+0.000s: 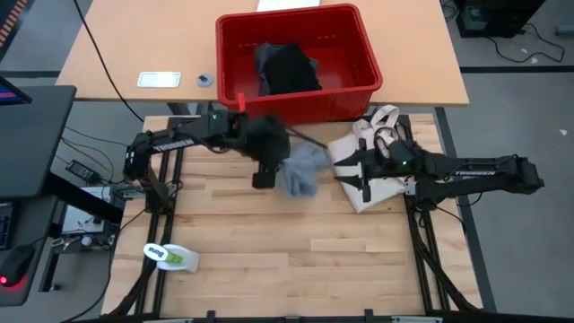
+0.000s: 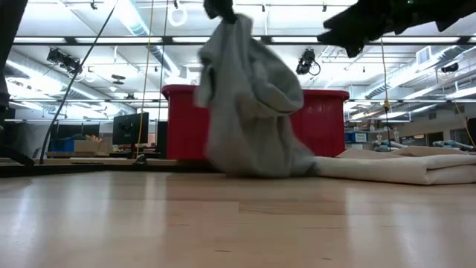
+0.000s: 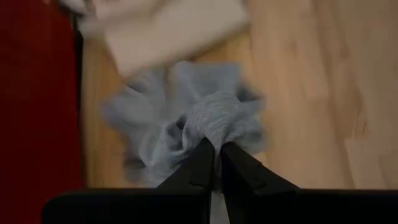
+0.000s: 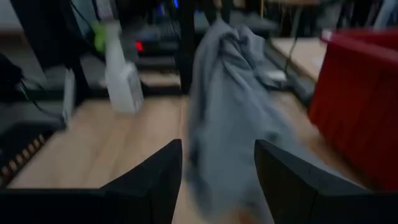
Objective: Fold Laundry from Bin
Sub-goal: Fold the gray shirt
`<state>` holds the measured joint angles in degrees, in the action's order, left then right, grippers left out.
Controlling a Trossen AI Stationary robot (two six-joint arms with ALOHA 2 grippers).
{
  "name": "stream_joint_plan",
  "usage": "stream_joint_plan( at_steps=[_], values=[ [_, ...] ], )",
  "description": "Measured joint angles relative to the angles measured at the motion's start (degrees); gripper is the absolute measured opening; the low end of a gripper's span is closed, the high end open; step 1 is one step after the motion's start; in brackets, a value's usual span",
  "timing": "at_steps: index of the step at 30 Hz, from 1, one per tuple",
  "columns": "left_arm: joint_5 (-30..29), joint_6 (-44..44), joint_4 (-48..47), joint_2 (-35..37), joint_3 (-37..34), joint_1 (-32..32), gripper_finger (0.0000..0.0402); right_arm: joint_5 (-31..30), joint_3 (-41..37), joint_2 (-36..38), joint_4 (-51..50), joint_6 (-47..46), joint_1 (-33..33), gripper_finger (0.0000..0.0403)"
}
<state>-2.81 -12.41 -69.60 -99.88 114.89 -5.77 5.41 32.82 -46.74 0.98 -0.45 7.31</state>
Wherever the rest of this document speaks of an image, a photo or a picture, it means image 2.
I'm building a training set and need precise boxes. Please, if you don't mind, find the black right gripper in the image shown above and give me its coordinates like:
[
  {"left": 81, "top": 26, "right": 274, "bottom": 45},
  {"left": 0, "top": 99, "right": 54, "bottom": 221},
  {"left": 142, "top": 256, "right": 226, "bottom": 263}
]
[{"left": 317, "top": 0, "right": 476, "bottom": 59}]

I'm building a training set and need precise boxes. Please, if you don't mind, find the grey t-shirt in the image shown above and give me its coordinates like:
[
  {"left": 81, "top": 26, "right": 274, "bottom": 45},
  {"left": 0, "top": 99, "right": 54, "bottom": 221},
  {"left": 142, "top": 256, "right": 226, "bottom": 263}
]
[{"left": 195, "top": 13, "right": 321, "bottom": 178}]

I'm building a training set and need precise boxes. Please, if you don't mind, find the red plastic laundry bin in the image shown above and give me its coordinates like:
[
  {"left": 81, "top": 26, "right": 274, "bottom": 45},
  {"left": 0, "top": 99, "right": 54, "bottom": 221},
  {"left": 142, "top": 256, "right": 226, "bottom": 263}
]
[{"left": 161, "top": 84, "right": 350, "bottom": 161}]

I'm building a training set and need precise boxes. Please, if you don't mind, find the black computer monitor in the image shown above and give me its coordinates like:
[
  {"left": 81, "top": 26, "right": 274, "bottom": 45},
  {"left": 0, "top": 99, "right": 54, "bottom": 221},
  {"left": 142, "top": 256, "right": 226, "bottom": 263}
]
[{"left": 112, "top": 112, "right": 150, "bottom": 159}]

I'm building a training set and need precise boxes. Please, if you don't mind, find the beige canvas tote bag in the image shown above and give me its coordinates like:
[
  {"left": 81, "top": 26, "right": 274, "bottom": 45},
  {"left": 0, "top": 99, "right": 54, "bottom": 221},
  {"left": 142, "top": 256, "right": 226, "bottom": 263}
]
[{"left": 315, "top": 145, "right": 476, "bottom": 186}]

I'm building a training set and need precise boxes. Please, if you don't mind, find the brown cardboard box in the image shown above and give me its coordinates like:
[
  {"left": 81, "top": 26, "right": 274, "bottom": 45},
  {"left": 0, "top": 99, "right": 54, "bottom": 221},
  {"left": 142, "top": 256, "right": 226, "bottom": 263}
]
[{"left": 73, "top": 133, "right": 113, "bottom": 154}]

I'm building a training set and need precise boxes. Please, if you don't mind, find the tan wooden desk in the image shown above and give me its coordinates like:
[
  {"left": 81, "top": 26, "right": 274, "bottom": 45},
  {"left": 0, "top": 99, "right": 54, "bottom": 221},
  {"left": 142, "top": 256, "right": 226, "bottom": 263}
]
[{"left": 0, "top": 156, "right": 179, "bottom": 167}]

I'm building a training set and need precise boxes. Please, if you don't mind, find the white hanging cable loop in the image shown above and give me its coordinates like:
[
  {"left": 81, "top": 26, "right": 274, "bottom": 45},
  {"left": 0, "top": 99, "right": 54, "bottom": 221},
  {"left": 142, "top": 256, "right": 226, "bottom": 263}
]
[{"left": 167, "top": 1, "right": 189, "bottom": 28}]

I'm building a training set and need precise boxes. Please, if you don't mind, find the black ceiling camera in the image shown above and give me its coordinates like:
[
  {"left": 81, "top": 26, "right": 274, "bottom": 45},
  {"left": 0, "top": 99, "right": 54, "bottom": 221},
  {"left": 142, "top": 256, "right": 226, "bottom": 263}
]
[
  {"left": 45, "top": 47, "right": 84, "bottom": 76},
  {"left": 295, "top": 48, "right": 322, "bottom": 77}
]

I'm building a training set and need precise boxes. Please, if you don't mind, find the yellow cord with connector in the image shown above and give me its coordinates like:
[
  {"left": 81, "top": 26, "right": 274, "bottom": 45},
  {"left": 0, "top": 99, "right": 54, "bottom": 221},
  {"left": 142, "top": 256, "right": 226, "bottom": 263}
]
[{"left": 379, "top": 36, "right": 391, "bottom": 150}]

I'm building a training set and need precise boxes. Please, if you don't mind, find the yellow hanging cord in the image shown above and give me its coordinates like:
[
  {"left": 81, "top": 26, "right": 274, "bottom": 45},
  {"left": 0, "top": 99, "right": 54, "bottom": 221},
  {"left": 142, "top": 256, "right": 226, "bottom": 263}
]
[{"left": 135, "top": 0, "right": 155, "bottom": 157}]

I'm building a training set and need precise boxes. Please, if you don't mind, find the black ceiling light rail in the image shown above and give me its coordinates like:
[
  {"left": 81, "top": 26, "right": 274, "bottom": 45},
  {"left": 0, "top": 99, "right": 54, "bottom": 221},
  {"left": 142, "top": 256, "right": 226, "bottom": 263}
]
[{"left": 12, "top": 35, "right": 476, "bottom": 47}]

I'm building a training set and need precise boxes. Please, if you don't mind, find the black aluminium table frame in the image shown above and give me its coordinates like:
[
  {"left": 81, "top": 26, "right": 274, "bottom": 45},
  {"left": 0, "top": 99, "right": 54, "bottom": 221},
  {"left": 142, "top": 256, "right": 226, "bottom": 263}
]
[{"left": 0, "top": 162, "right": 220, "bottom": 178}]

